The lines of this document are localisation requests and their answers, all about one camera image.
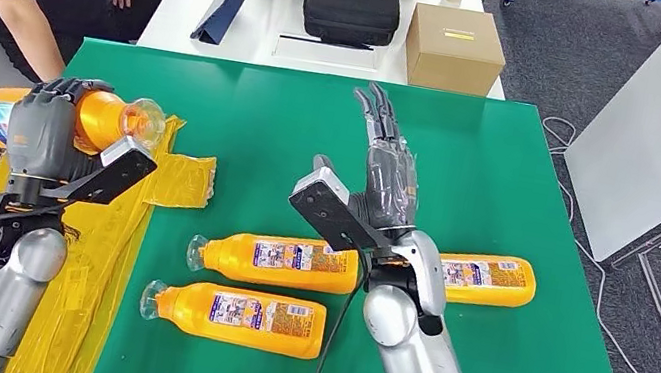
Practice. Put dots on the yellow taped cardboard sheet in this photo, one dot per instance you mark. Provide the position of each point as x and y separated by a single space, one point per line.
91 252

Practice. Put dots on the black carrying case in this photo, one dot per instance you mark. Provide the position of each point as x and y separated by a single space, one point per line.
351 14

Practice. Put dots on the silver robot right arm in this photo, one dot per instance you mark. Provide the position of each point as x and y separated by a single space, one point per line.
422 361

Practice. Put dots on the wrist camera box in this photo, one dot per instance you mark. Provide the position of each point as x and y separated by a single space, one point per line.
111 172
327 208

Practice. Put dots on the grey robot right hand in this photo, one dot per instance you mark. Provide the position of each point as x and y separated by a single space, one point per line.
390 188

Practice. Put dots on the tablet with dark blue cover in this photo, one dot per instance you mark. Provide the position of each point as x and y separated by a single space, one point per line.
222 12

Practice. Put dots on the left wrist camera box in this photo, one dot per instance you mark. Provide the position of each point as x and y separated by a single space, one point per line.
111 172

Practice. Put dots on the brown cardboard box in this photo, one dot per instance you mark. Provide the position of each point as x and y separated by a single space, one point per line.
452 61

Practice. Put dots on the yellow rectangular sticker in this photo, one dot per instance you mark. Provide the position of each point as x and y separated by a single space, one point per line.
458 35

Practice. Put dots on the white desk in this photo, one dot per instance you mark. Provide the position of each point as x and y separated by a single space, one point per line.
265 16

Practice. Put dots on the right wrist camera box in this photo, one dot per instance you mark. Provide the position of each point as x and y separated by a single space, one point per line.
327 208

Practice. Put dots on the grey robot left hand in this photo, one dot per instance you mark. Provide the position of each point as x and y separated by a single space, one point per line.
40 136

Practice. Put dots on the orange detergent bottle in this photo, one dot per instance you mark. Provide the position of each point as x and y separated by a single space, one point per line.
96 119
277 263
253 326
489 282

